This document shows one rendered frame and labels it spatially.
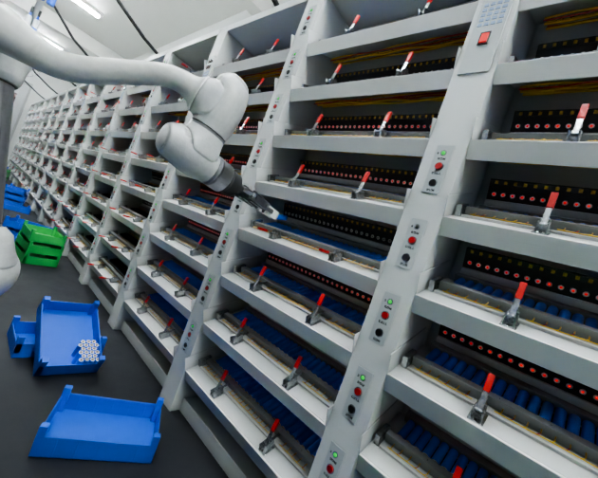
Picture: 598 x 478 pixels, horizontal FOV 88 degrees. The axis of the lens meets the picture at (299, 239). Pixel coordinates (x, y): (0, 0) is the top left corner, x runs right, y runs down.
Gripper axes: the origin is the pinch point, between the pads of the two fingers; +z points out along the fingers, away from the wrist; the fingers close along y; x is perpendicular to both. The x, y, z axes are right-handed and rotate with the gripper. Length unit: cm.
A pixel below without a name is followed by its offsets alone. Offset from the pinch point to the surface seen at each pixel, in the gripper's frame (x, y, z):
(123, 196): 16, 155, 8
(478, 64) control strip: -48, -51, -6
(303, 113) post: -45.3, 15.2, 5.1
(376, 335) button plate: 21, -50, 5
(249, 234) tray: 9.5, 7.9, 3.6
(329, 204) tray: -7.8, -22.0, 1.7
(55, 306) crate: 70, 70, -20
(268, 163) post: -18.7, 15.1, 1.4
